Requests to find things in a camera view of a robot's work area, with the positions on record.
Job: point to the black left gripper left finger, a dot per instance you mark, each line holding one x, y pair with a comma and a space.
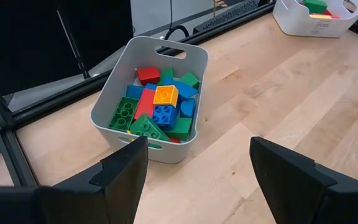
117, 186

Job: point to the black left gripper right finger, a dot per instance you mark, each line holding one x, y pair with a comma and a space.
291, 186

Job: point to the green hollow studded brick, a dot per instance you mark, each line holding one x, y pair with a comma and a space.
148, 129

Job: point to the dark green studded plate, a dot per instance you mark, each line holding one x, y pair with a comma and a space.
123, 114

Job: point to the small red block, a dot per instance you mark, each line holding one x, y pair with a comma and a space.
175, 140

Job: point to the blue studded brick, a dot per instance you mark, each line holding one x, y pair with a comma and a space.
165, 117

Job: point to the blue square block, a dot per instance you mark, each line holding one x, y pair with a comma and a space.
134, 92

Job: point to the blue semicircle block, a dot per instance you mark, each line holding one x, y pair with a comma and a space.
187, 108

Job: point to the blue rectangular block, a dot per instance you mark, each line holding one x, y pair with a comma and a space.
150, 86

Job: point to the red cube block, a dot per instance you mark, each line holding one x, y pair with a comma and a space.
148, 75

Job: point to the blue wedge block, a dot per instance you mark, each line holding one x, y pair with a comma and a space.
183, 90

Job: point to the small green block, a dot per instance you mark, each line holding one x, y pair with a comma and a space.
167, 74

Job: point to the grey plastic bin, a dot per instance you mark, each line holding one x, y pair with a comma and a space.
126, 62

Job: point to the long yellow block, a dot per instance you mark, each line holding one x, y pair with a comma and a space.
320, 16

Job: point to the long red block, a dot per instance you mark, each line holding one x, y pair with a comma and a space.
332, 14

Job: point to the green rectangular block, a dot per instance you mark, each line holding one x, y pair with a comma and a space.
315, 6

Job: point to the white plastic bin with label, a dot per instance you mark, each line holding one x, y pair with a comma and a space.
297, 25

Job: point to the black folding partition screen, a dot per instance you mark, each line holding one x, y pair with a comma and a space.
26, 37

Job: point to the black perforated metal box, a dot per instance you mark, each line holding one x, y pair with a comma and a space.
228, 15

